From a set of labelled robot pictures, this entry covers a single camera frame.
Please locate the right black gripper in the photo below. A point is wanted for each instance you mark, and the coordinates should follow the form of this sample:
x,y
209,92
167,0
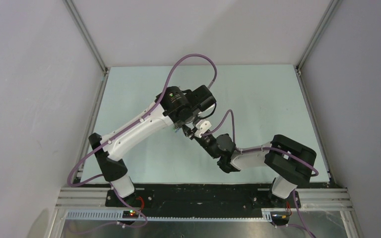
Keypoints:
x,y
187,130

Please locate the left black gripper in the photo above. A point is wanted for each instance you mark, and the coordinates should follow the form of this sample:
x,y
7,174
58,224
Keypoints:
x,y
178,124

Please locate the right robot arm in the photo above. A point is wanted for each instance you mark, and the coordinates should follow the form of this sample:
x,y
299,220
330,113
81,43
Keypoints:
x,y
291,160

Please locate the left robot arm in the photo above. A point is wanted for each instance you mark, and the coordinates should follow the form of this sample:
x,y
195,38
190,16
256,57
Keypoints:
x,y
172,107

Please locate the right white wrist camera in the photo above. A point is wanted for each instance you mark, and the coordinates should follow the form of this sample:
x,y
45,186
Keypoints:
x,y
201,126

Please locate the white slotted cable duct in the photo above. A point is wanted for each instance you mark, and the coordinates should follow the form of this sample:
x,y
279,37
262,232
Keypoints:
x,y
124,215

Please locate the left aluminium frame post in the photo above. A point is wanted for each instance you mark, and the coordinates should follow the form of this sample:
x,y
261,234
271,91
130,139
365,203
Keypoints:
x,y
81,26

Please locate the aluminium frame post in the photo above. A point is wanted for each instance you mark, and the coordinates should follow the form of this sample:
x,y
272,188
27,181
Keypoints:
x,y
319,31
81,26

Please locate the right aluminium frame post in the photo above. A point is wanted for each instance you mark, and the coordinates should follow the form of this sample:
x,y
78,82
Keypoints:
x,y
319,31

